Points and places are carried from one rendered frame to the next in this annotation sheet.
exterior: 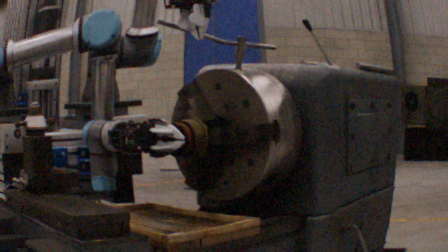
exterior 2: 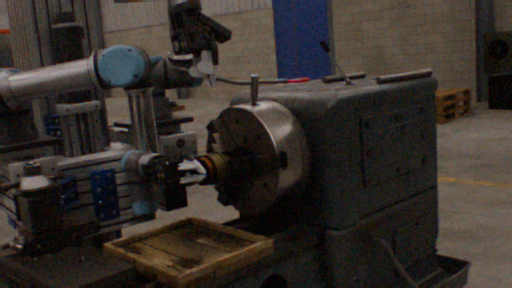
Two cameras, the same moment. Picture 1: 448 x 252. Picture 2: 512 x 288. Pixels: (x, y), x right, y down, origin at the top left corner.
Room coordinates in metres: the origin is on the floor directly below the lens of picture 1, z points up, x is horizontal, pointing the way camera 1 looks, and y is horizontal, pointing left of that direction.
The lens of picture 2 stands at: (0.18, -0.23, 1.39)
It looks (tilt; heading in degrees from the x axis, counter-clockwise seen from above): 10 degrees down; 7
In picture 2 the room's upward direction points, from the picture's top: 5 degrees counter-clockwise
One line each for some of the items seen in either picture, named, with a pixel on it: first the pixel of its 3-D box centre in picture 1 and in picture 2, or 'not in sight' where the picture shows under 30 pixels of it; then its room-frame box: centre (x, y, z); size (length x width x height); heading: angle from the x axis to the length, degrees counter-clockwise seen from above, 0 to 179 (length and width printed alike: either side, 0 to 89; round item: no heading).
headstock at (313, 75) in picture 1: (315, 133); (337, 140); (2.07, -0.27, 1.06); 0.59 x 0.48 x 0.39; 139
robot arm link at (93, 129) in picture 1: (100, 136); (139, 164); (1.76, 0.33, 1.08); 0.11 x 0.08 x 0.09; 48
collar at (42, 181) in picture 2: (34, 122); (34, 181); (1.35, 0.44, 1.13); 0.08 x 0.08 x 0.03
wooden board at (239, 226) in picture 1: (158, 224); (186, 248); (1.56, 0.15, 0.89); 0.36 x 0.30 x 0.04; 49
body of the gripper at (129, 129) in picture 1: (133, 137); (166, 169); (1.65, 0.21, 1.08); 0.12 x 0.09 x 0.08; 48
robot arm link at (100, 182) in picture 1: (103, 171); (145, 194); (1.78, 0.33, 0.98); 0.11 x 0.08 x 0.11; 5
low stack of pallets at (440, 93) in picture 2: not in sight; (433, 105); (9.69, -2.06, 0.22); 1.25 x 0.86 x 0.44; 144
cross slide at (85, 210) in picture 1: (51, 205); (56, 265); (1.31, 0.39, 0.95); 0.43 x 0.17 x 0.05; 49
